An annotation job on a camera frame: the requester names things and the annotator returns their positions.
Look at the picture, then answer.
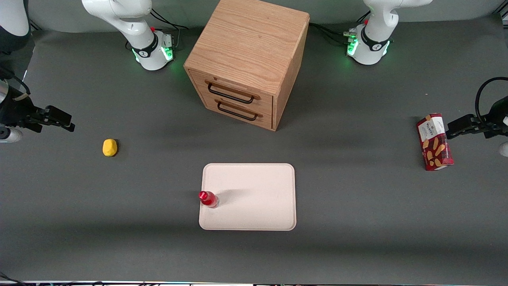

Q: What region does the wooden two-drawer cabinet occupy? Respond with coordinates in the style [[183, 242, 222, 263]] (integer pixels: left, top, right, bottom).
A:
[[183, 0, 311, 131]]

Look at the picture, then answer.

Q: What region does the red cookie box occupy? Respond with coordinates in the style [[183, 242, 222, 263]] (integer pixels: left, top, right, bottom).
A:
[[416, 113, 454, 171]]

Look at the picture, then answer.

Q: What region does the yellow lemon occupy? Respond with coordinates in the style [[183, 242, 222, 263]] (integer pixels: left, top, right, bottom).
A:
[[102, 138, 118, 157]]

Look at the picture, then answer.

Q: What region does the black arm base cable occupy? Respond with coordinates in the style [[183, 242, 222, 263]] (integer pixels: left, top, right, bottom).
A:
[[149, 7, 190, 50], [310, 11, 370, 44]]

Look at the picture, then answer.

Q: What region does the red coke bottle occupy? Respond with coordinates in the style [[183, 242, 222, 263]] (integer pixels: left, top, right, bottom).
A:
[[198, 191, 219, 209]]

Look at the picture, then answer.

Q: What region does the black left arm base cable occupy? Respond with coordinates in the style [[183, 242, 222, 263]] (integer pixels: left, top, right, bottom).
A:
[[310, 11, 370, 44]]

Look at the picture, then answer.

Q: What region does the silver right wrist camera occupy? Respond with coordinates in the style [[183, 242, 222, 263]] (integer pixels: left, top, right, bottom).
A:
[[0, 127, 23, 143]]

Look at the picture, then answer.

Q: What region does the cream rectangular tray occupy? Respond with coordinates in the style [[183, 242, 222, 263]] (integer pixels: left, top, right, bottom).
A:
[[198, 163, 297, 231]]

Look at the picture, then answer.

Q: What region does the wooden drawer front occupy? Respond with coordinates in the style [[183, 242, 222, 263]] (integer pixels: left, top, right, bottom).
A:
[[189, 70, 274, 116], [197, 91, 273, 131]]

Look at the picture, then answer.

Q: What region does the black right arm base cable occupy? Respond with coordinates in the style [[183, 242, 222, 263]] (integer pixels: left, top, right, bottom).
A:
[[149, 7, 190, 50]]

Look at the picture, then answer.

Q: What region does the black metal drawer handle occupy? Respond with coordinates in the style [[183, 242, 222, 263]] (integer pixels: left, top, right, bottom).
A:
[[215, 99, 263, 121], [205, 80, 261, 104]]

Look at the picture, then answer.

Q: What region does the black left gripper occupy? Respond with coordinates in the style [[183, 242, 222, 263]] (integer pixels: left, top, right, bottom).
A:
[[446, 97, 508, 139]]

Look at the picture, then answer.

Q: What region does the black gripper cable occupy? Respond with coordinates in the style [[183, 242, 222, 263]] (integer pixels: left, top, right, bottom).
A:
[[475, 77, 508, 124], [0, 66, 31, 100]]

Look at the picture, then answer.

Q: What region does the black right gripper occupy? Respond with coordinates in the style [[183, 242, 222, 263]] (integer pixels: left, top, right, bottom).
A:
[[0, 95, 75, 133]]

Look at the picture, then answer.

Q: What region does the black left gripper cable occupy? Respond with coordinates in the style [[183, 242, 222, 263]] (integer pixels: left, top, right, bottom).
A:
[[475, 77, 508, 124]]

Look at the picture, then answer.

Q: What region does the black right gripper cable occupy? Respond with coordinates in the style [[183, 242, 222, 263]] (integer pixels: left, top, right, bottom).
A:
[[0, 66, 31, 100]]

